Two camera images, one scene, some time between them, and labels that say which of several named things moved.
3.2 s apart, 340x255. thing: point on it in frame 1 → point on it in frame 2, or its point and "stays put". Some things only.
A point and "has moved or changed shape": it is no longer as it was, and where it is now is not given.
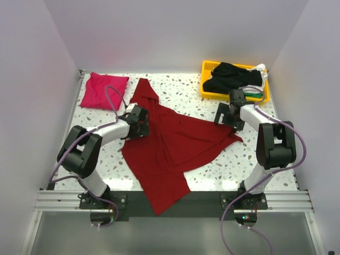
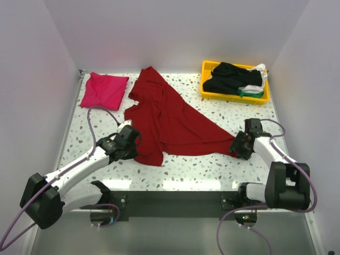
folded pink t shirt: (95, 96) stays put
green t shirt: (257, 95) stays put
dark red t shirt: (176, 143) has moved or changed shape
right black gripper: (222, 108) → (234, 145)
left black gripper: (143, 129) → (131, 154)
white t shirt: (252, 88) stays put
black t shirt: (228, 76) stays put
